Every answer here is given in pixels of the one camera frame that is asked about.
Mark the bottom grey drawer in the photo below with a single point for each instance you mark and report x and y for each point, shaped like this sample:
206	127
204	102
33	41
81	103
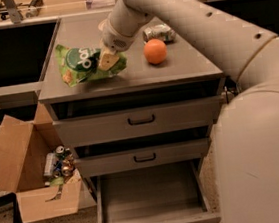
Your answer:
159	194

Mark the grey drawer cabinet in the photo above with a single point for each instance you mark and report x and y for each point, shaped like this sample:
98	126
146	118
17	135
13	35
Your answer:
183	76

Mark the green rice chip bag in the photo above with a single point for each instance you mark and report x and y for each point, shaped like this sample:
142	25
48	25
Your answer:
78	65

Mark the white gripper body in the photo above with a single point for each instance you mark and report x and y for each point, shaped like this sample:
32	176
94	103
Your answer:
113	37

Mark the white paper bowl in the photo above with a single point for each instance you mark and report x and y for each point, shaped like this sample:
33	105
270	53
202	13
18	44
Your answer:
102	24

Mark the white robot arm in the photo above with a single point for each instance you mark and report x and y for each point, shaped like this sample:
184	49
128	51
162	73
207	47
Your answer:
246	136

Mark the grey drawer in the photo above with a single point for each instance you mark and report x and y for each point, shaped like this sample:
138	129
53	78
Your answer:
137	122
159	194
144	157

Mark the crushed silver can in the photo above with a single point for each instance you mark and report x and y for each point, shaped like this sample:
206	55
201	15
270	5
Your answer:
162	32

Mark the top grey drawer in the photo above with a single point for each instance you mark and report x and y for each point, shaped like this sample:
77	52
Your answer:
137	122

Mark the orange fruit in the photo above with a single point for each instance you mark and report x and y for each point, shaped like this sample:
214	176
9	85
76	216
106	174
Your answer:
155	51

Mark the middle grey drawer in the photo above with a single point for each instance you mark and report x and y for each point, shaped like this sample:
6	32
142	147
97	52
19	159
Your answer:
144	157

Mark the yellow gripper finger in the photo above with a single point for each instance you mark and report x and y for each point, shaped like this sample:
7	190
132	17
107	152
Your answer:
107	59

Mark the cardboard box with trash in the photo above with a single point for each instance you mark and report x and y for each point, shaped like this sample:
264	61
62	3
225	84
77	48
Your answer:
23	150

